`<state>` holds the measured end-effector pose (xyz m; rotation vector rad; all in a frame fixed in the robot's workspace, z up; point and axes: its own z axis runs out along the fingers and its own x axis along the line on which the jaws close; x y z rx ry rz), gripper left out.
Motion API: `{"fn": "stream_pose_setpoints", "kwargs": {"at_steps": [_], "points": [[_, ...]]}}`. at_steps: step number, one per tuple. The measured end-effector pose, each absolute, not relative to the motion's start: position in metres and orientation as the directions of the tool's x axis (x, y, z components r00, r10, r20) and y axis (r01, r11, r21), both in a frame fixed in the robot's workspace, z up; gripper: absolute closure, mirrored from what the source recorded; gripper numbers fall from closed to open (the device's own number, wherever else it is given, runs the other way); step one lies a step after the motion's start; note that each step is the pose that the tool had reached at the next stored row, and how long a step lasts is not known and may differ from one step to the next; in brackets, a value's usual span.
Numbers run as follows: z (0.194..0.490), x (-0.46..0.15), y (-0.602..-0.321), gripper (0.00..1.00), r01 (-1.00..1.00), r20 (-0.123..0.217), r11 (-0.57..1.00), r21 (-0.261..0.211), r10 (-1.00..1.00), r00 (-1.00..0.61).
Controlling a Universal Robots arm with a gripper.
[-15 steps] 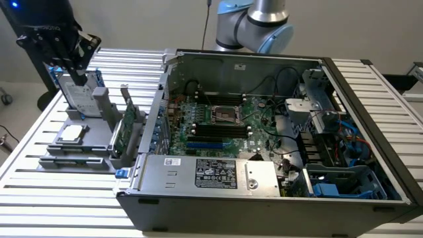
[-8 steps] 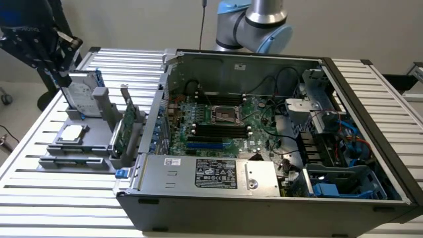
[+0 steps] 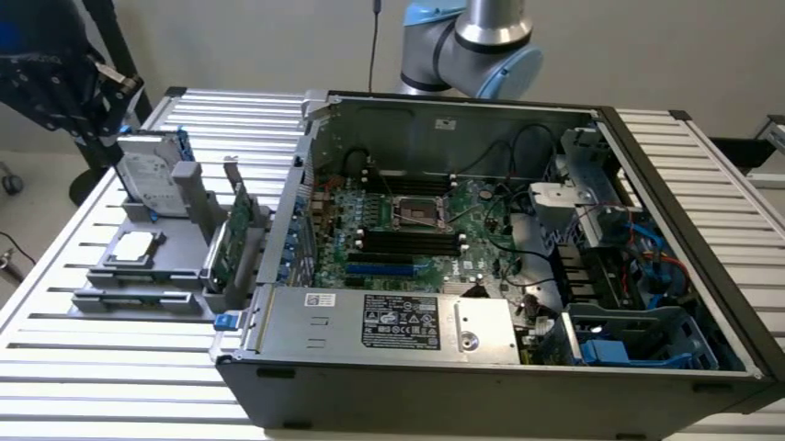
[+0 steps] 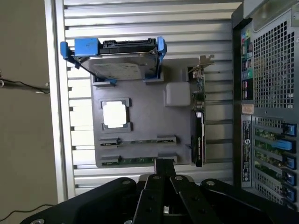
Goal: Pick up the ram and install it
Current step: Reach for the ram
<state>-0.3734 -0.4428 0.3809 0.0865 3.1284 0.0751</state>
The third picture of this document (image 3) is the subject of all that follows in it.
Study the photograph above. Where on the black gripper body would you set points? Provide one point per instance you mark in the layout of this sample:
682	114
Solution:
43	87

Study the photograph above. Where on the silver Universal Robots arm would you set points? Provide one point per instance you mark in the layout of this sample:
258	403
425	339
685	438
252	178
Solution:
442	41

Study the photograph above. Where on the green RAM stick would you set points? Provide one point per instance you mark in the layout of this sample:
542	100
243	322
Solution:
147	277

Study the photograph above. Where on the black table corner cap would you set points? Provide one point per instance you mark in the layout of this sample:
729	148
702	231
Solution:
176	91
681	115

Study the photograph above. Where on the silver hard disk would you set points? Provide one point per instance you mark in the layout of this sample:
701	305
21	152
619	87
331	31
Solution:
150	179

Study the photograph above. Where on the black caster wheel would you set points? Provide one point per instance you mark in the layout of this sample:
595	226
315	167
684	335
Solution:
12	184

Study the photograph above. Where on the grey parts rack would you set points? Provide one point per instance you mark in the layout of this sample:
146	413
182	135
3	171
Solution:
184	229

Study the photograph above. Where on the silver CPU chip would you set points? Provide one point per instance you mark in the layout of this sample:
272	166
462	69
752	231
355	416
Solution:
135	245

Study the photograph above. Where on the green graphics card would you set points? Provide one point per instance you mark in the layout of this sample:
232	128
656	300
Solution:
236	229

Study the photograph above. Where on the blue case latch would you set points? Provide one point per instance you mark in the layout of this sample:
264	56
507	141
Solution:
224	320

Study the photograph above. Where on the CPU socket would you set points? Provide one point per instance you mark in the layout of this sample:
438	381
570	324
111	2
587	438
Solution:
418	212

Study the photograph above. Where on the blue expansion slot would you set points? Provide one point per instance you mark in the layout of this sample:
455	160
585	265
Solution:
380	270

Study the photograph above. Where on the silver power supply unit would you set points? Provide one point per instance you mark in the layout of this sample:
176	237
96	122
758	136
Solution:
343	331

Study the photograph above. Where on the green motherboard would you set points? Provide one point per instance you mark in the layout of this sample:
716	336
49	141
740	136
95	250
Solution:
485	239

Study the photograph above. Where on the silver metal disk bay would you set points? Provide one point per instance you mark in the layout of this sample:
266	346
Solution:
589	184

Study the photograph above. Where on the open black PC case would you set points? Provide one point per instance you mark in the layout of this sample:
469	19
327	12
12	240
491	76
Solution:
466	395

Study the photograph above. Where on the blue plastic disk bay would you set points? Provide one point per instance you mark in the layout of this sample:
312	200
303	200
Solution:
643	340

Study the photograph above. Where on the black camera stand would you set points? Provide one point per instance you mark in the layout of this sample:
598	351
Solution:
125	41

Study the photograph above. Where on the aluminium profile frame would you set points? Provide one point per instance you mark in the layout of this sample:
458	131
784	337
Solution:
769	138

